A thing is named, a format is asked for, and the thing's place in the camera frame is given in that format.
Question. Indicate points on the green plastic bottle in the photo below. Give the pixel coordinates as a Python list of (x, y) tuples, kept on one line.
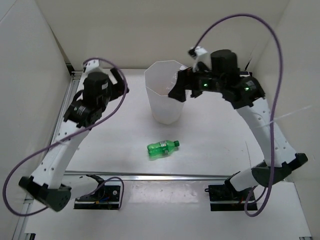
[(162, 148)]

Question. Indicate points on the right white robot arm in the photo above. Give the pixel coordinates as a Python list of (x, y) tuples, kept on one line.
[(247, 97)]

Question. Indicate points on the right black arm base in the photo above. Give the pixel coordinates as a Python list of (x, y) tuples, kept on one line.
[(223, 198)]

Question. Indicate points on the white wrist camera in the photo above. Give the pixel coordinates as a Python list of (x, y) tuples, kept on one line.
[(90, 66), (198, 54)]

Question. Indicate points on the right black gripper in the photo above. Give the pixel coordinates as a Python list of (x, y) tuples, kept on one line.
[(184, 78)]

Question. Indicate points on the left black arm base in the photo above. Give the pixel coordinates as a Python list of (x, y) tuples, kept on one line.
[(109, 195)]

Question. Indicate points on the white faceted plastic bin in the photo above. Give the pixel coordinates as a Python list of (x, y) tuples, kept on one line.
[(160, 78)]

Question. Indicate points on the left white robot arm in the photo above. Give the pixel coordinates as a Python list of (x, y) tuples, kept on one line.
[(48, 184)]

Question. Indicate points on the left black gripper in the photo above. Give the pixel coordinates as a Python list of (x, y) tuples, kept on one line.
[(118, 78)]

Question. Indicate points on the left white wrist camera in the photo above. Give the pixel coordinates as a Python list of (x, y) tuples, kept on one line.
[(90, 66)]

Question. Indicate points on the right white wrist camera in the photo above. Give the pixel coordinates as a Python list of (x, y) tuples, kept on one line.
[(198, 54)]

